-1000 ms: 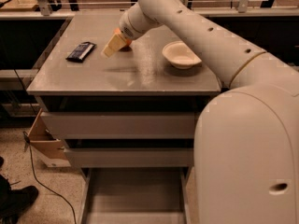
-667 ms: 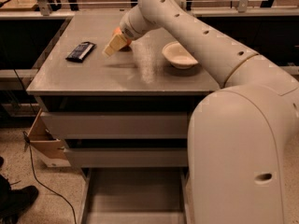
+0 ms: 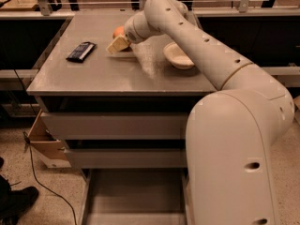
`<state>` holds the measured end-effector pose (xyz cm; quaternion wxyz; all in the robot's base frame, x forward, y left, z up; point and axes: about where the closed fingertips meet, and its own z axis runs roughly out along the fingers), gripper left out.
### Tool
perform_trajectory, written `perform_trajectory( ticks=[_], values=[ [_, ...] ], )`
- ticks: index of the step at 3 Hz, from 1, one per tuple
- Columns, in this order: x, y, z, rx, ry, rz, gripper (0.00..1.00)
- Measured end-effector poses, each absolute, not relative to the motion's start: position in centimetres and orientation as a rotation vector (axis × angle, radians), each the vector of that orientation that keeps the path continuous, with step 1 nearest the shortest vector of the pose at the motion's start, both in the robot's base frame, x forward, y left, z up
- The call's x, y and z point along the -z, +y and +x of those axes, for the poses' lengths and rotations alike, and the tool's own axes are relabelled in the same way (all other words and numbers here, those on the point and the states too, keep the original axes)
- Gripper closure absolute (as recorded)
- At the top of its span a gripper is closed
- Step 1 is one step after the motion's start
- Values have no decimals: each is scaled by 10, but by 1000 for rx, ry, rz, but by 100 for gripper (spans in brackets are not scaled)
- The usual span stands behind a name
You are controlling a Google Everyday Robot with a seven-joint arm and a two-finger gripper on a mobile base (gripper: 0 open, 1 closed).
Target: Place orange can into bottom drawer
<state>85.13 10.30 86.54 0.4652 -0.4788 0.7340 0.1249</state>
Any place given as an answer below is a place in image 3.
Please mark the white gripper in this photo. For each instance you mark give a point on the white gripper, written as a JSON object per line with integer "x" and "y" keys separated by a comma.
{"x": 133, "y": 31}

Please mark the orange fruit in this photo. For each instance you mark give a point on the orange fruit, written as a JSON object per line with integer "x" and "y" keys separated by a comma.
{"x": 118, "y": 32}

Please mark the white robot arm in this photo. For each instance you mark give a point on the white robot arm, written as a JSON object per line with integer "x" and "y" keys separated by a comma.
{"x": 229, "y": 132}

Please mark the grey drawer cabinet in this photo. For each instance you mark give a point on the grey drawer cabinet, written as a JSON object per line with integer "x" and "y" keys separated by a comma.
{"x": 141, "y": 81}

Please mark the grey top drawer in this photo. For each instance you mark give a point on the grey top drawer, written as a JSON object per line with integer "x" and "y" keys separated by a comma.
{"x": 115, "y": 126}

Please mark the grey middle drawer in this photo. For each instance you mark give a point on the grey middle drawer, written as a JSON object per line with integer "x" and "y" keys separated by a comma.
{"x": 126, "y": 158}

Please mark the grey open bottom drawer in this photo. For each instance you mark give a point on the grey open bottom drawer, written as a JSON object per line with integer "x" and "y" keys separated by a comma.
{"x": 134, "y": 197}

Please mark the white paper bowl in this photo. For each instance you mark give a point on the white paper bowl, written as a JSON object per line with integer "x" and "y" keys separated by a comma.
{"x": 176, "y": 56}

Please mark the brown cardboard box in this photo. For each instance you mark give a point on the brown cardboard box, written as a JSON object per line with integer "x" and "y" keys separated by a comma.
{"x": 49, "y": 150}

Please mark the black shoe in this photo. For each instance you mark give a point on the black shoe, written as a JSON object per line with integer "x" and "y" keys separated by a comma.
{"x": 14, "y": 202}

